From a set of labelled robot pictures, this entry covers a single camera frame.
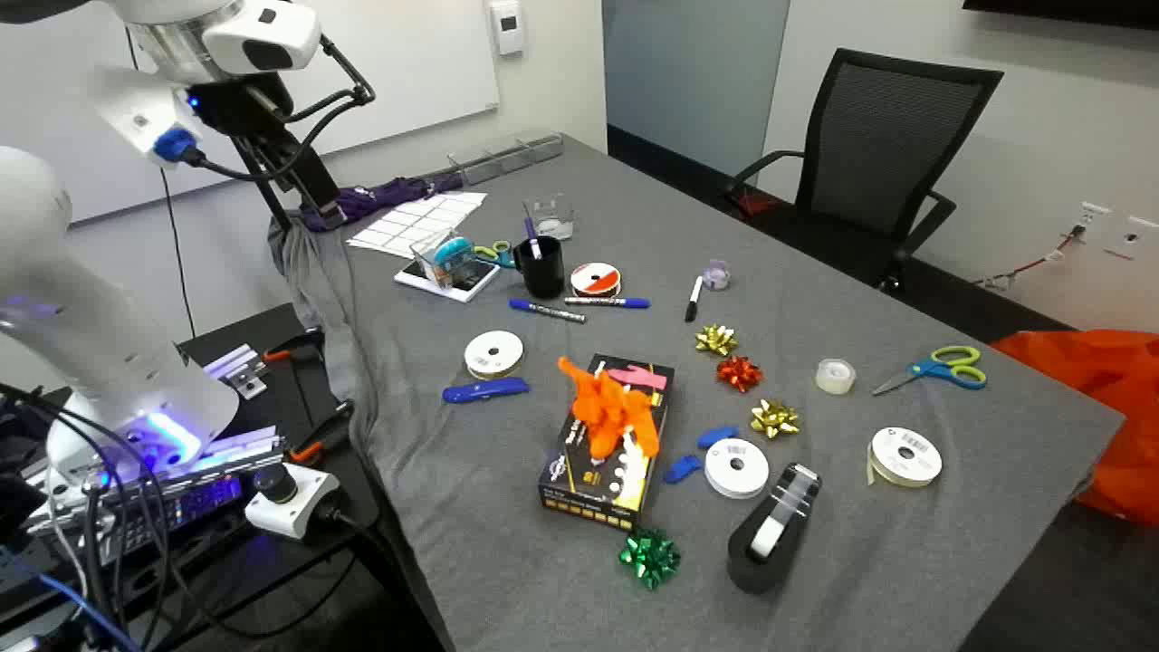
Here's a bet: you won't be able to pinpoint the white wall outlet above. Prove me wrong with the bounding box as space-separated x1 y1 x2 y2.
1072 198 1117 246
1117 211 1159 266

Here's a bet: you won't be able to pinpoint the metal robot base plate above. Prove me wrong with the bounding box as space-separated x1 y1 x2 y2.
20 411 287 571

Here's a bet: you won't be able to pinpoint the blue pen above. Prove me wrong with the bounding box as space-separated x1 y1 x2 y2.
502 295 593 326
560 295 657 315

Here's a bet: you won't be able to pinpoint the green gift bow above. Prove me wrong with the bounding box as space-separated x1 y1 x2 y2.
616 525 685 595

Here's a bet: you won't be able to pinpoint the black office chair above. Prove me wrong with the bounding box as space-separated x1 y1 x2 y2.
720 46 1008 302

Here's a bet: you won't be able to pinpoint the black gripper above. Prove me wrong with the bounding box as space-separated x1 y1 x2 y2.
186 71 346 219

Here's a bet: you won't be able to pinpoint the white wall thermostat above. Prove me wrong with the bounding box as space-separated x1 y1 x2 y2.
487 0 530 62

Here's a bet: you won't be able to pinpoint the black cardboard box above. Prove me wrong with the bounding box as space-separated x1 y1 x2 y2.
535 351 678 536

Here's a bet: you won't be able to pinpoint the orange bag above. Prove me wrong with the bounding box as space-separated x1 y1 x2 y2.
988 326 1159 534

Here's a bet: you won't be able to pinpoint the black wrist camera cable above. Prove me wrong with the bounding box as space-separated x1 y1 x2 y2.
176 31 380 197

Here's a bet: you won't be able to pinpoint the clear organizer tray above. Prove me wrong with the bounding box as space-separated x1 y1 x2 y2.
444 129 571 193

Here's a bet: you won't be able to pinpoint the white tablet black screen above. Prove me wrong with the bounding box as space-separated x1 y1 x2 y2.
391 255 502 305

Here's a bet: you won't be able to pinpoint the short blue marker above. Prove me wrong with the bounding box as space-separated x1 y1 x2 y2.
658 450 706 490
693 419 745 454

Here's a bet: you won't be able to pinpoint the black robot cart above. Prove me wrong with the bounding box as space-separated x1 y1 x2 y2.
0 302 403 652

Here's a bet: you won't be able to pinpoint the pink item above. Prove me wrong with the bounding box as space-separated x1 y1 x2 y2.
610 362 671 396

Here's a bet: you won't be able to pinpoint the black tape dispenser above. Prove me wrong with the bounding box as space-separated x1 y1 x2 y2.
724 459 825 596

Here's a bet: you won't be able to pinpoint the silver metal bracket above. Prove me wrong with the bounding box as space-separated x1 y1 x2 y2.
198 340 270 401

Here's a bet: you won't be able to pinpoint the black cable bundle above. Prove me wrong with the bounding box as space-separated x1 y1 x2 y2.
0 385 167 652

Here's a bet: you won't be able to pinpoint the black mug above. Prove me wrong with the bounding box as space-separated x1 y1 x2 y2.
511 231 571 305

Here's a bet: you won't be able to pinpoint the green and blue scissors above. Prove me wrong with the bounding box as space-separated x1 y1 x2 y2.
470 234 523 272
869 340 992 401

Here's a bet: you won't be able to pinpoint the clear plastic cube box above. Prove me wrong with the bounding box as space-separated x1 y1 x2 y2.
523 197 581 246

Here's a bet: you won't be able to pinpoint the gold gift bow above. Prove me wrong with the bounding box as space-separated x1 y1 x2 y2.
693 319 741 362
745 398 804 444

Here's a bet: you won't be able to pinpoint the orange ribbon bow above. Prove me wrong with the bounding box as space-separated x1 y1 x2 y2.
554 351 665 462

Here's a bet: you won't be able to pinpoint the blue capped marker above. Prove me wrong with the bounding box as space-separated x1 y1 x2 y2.
438 374 535 411

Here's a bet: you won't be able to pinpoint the white spool yellow ribbon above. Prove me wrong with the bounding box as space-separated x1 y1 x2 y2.
862 425 949 493

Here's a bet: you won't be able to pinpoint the purple cloth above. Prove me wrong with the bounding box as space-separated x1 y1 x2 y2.
296 171 468 234

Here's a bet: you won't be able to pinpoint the orange handled clamp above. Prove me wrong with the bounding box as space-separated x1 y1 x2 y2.
287 401 357 467
258 333 328 369

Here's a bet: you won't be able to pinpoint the grey tablecloth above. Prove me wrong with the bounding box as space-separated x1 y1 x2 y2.
266 129 1131 652

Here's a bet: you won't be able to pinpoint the red gift bow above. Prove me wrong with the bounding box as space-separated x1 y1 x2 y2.
712 351 769 396

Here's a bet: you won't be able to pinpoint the black marker white cap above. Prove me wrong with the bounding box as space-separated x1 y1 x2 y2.
681 272 710 326

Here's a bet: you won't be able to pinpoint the orange and white ribbon spool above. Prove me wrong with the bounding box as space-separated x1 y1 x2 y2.
565 256 627 302

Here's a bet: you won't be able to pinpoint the black wall television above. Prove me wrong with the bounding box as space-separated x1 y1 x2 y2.
960 0 1159 36

